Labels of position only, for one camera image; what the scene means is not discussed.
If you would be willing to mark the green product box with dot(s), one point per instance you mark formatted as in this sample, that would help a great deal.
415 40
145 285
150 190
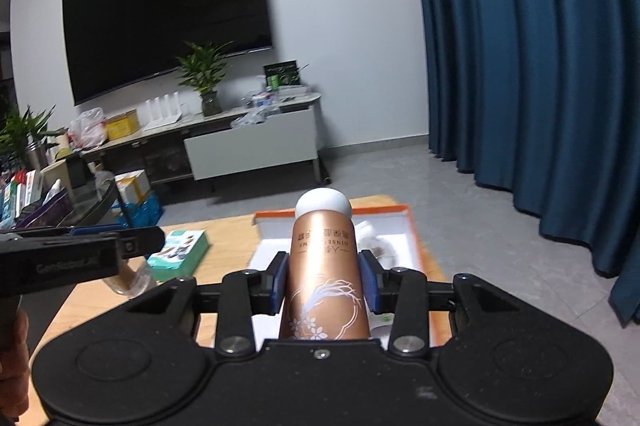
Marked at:
185 247

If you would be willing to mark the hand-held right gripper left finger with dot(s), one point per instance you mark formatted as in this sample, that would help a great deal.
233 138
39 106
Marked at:
277 281

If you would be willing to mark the television cabinet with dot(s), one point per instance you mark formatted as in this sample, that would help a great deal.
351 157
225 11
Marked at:
160 133

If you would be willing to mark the blue bottle pack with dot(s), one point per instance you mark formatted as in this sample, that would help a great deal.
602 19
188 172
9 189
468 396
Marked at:
142 212

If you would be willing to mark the clear plastic bag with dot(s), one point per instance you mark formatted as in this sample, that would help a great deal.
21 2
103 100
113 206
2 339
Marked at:
247 121

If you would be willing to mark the white red plastic bag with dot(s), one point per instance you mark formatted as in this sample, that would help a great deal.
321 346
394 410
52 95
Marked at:
87 128

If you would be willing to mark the glass coffee table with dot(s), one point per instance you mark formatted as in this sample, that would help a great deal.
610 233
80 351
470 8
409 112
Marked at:
95 203

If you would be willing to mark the person's left hand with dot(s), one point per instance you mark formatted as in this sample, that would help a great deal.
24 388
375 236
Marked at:
21 331

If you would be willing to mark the white router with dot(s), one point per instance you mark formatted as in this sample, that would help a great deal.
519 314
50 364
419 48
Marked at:
162 113

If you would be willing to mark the potted green plant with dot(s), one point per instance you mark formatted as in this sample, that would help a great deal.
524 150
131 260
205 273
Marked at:
205 71

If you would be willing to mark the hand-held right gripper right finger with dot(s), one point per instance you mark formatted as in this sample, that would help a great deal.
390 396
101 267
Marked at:
367 281

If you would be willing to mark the leafy plant in steel cup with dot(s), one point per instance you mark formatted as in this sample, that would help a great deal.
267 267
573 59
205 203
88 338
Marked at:
25 131

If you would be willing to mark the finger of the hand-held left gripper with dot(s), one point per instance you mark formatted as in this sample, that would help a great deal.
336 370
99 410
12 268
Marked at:
92 231
142 242

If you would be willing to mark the small clear bottle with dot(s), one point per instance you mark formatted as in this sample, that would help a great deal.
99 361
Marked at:
131 282

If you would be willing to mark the black television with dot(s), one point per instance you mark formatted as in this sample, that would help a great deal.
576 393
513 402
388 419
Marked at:
165 16

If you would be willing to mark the blue curtain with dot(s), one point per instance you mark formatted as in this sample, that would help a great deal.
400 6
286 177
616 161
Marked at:
525 81

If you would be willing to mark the purple tissue box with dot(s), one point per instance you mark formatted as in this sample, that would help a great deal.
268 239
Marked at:
47 211

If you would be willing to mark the black green box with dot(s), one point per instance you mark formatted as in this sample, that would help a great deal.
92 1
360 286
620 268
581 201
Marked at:
282 74

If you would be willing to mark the stack of flat boxes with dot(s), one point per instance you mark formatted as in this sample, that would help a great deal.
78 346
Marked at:
295 92

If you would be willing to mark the row of small boxes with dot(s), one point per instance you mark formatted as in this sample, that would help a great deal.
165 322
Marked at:
20 198

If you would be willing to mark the white cabinet drawer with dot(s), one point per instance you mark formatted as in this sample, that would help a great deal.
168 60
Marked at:
250 146

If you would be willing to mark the copper bottle with white cap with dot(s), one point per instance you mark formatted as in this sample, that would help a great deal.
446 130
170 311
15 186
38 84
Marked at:
325 276

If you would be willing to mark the yellow box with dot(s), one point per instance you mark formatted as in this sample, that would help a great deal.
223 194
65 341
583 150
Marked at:
121 125

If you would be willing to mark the white yellow carton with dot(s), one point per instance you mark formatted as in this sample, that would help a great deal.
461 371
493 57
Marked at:
134 186

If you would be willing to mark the beige box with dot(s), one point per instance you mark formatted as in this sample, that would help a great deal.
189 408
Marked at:
57 171

